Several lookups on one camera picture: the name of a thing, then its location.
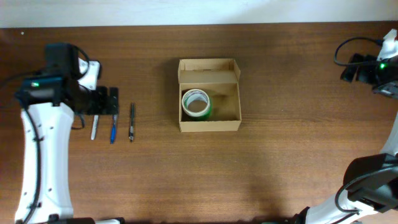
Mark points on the black and grey marker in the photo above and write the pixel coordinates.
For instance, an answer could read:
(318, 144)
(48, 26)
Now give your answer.
(94, 127)

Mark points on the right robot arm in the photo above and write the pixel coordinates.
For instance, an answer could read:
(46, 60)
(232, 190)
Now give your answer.
(369, 183)

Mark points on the green tape roll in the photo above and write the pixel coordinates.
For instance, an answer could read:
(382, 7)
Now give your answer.
(199, 107)

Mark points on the black pen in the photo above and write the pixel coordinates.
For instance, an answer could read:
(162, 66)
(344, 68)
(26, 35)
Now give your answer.
(131, 126)

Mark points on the beige masking tape roll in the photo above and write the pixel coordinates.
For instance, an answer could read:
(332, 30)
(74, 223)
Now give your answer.
(190, 93)

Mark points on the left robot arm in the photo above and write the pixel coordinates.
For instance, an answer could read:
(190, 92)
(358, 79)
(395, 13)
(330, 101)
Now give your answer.
(50, 99)

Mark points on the brown cardboard box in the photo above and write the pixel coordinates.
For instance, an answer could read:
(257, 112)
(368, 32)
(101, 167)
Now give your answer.
(219, 78)

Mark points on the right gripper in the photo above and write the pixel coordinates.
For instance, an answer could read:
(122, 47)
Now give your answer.
(351, 68)

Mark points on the blue ballpoint pen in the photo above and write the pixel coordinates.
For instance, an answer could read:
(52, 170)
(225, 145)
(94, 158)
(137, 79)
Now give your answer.
(114, 129)

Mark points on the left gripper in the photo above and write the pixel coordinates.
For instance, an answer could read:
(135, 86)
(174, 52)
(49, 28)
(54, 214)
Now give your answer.
(107, 101)

